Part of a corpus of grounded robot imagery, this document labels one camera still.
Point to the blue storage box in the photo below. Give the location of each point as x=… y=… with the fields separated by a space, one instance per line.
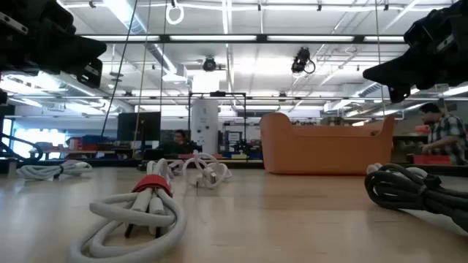
x=97 y=139

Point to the small red container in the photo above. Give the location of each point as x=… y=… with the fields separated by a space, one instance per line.
x=422 y=129

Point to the red storage box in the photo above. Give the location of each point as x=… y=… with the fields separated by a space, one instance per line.
x=77 y=143

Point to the red plastic bin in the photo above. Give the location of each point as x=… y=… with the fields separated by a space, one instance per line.
x=433 y=160

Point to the black aluminium table frame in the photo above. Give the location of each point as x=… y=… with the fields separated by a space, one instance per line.
x=117 y=165

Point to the round black ceiling camera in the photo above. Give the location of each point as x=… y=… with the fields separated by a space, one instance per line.
x=209 y=64

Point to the black overhead frame beam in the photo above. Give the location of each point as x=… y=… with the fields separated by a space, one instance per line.
x=164 y=38

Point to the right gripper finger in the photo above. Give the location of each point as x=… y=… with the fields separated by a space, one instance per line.
x=399 y=94
x=406 y=71

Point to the black monitor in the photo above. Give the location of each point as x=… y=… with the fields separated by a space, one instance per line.
x=139 y=126

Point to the black equipment rack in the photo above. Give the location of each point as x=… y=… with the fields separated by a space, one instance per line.
x=223 y=142

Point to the thin black horizontal rail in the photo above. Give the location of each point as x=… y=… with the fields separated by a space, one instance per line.
x=329 y=98

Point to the person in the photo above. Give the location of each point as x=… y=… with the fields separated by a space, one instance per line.
x=179 y=138
x=448 y=135

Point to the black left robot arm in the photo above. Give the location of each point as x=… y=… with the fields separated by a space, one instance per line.
x=1 y=98

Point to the orange plastic bin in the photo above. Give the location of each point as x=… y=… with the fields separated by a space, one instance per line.
x=321 y=149

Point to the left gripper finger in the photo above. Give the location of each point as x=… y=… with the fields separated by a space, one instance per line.
x=73 y=55
x=91 y=73

